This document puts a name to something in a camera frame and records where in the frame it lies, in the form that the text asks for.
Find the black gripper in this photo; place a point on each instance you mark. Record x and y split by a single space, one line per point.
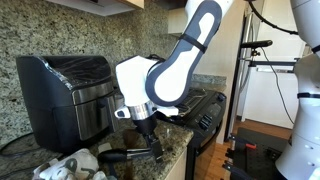
146 128

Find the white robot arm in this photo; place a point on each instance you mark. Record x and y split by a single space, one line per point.
149 86

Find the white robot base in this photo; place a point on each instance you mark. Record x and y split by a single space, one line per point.
300 159

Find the wooden spatula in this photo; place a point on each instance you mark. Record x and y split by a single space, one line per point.
130 137

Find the grey silicone spatula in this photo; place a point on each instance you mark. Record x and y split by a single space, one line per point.
104 147

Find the black stove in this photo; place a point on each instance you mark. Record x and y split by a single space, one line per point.
202 112

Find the patterned kitchen towel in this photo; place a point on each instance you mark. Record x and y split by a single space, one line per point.
81 165

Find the black air fryer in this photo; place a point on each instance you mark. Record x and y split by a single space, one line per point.
69 99

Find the black camera on stand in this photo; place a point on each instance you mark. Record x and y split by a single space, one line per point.
253 46

